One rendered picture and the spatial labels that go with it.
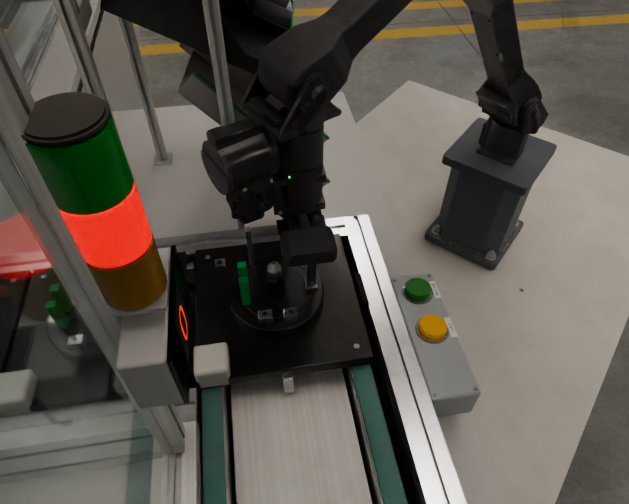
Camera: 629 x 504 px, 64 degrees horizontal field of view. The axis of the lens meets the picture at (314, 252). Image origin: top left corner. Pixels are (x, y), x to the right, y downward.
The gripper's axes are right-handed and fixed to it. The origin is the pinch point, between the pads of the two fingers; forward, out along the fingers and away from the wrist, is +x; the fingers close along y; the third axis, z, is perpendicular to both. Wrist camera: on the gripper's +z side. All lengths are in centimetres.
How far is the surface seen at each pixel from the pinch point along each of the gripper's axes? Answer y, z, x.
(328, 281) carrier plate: -2.1, -4.6, 13.4
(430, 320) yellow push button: 7.6, -17.7, 13.1
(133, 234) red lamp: 20.7, 13.9, -22.6
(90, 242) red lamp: 21.4, 16.4, -23.0
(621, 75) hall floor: -211, -232, 108
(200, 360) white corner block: 9.9, 14.7, 11.5
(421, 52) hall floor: -261, -119, 108
